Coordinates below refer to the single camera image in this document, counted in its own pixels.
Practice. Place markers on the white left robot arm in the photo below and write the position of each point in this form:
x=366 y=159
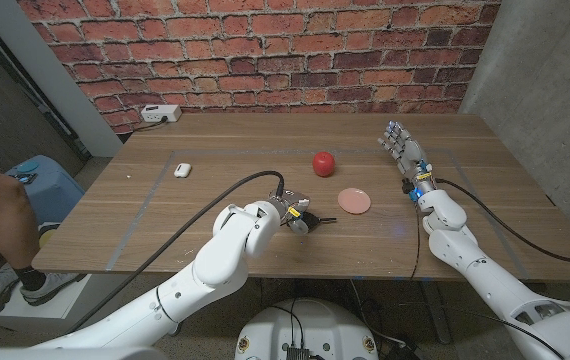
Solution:
x=205 y=280

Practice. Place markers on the teal round disc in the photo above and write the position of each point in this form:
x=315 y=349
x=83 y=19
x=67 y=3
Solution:
x=27 y=166

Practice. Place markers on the white power strip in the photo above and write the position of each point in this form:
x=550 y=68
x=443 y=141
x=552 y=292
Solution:
x=160 y=113

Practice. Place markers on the white flat floor board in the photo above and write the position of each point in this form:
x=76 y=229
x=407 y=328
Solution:
x=80 y=300

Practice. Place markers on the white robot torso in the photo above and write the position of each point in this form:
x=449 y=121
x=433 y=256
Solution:
x=307 y=330

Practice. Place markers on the blue plastic stool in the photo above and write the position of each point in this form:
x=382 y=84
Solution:
x=55 y=195

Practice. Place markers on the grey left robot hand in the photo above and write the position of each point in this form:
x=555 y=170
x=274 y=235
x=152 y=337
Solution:
x=295 y=205

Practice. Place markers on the white yellow floor object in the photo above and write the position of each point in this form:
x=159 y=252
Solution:
x=47 y=235

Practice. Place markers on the person's bare leg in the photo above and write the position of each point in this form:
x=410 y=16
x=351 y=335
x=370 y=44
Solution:
x=5 y=220

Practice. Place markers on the red apple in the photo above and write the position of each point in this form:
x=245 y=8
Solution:
x=324 y=164

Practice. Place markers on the red brick print backdrop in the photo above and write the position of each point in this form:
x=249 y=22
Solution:
x=265 y=55

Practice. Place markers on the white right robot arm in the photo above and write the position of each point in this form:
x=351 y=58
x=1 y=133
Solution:
x=500 y=290

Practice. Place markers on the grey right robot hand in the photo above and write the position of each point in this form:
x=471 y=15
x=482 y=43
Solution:
x=410 y=152

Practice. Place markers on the white airpods case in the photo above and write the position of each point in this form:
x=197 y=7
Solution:
x=182 y=170

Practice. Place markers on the black small device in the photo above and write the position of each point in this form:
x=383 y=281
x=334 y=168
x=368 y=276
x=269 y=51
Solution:
x=25 y=178

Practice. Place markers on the pink round plate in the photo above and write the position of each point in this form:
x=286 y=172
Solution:
x=354 y=201

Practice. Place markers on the black rubber air blower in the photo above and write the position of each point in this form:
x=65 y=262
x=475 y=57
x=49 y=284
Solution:
x=313 y=220

